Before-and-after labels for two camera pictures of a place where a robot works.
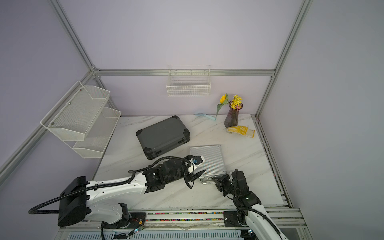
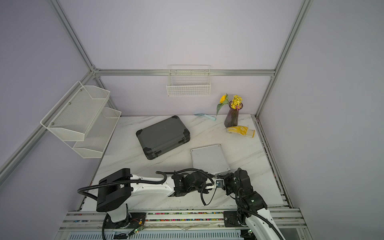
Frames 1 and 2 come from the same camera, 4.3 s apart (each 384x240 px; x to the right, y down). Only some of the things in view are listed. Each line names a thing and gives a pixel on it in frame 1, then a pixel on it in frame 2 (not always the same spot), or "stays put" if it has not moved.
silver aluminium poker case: x=214 y=164 stays put
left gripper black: x=194 y=177 to x=204 y=191
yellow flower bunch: x=236 y=102 stays put
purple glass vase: x=231 y=117 stays put
